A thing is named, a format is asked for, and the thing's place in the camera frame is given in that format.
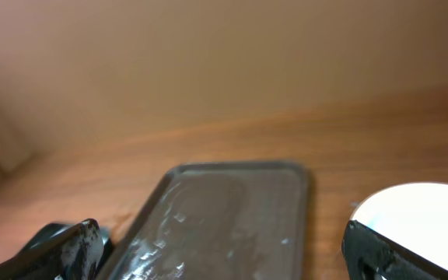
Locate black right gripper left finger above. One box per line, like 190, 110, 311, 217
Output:
0, 219, 103, 280

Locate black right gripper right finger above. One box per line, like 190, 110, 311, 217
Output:
341, 219, 448, 280

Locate white plate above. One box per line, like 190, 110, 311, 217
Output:
350, 182, 448, 271

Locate dark brown serving tray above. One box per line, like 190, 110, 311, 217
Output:
99, 160, 309, 279

